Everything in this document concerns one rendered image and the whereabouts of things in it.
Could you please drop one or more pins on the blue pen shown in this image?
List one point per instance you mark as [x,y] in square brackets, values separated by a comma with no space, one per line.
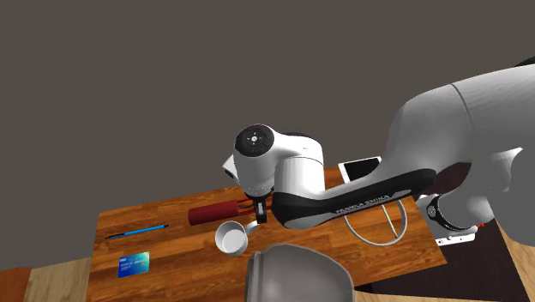
[138,231]

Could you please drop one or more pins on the white mug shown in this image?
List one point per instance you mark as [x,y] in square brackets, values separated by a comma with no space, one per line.
[230,240]

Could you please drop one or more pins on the grey bowl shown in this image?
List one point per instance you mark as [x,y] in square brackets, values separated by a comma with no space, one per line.
[292,276]

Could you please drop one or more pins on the dark red cylinder case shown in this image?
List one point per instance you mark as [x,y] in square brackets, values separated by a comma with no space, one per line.
[211,213]

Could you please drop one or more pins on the brown wooden table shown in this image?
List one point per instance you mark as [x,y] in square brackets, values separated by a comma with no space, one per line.
[175,267]

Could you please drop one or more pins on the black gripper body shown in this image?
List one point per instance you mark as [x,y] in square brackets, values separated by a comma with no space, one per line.
[260,212]

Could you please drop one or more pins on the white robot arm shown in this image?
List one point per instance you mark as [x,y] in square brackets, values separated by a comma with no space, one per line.
[434,125]

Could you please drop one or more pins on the dark robot stand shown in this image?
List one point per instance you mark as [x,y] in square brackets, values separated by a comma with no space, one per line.
[459,272]

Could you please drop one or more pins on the blue card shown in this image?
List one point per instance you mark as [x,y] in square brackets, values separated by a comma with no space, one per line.
[133,264]

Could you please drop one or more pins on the white tablet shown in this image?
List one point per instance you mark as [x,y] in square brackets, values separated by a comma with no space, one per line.
[361,168]

